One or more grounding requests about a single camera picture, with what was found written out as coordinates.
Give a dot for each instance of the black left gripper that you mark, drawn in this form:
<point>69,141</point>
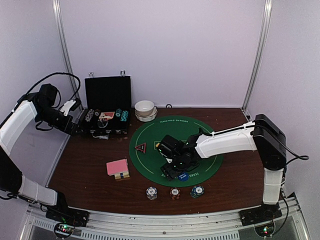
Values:
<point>70,130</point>

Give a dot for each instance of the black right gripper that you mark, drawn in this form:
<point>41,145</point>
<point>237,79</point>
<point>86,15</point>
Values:
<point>170,175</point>

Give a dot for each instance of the blue small blind button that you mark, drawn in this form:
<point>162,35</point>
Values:
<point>183,177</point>

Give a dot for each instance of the dark blue green chip stack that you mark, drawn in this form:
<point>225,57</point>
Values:
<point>197,191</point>

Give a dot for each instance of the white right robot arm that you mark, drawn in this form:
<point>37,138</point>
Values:
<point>260,135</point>

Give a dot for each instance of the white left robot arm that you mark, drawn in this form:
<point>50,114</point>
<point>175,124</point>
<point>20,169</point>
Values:
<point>38,107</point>

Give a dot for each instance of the blue white chip stack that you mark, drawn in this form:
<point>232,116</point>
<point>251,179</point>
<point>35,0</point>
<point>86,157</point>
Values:
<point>152,193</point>

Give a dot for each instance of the green round poker mat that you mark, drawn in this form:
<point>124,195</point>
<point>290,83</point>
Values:
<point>149,164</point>

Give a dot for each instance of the triangular black red all-in marker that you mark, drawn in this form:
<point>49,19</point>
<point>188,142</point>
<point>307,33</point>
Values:
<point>141,147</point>

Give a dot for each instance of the gold card box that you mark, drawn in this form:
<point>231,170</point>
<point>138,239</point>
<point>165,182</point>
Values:
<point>122,175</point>

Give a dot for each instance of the brown chip row in case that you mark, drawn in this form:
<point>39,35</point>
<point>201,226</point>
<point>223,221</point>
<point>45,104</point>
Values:
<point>97,112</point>

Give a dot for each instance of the pink backed card deck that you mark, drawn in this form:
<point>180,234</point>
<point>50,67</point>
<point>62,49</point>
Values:
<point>110,166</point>

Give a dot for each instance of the clear acrylic dealer button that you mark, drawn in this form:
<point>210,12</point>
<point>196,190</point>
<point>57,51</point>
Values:
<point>102,123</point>

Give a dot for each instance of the red playing card deck case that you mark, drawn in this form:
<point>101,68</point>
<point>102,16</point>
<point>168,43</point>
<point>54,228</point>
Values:
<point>107,115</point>

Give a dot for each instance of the black poker chip case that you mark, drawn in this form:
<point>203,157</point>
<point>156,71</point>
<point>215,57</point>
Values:
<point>108,94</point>

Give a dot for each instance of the white scalloped dish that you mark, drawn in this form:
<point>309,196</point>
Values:
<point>149,117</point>

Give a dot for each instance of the dark blue chips in case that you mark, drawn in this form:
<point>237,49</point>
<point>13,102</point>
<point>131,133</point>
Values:
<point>118,113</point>

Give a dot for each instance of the white ceramic bowl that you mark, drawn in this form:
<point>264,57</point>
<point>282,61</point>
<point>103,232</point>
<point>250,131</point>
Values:
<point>144,107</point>

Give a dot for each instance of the teal chip row in case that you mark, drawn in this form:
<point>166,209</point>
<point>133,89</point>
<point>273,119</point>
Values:
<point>124,116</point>

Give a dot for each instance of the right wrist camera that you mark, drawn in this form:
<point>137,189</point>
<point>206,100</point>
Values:
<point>169,147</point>

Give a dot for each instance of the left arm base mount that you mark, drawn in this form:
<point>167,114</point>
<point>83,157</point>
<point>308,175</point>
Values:
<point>61,212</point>

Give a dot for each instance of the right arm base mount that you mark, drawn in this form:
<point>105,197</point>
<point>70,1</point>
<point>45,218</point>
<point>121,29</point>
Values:
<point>258,215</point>

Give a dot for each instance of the aluminium frame post left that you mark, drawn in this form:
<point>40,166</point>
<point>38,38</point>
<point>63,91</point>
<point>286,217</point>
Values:
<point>62,38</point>

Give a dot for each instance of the aluminium front rail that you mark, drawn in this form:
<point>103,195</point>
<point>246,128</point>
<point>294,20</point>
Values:
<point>224,225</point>

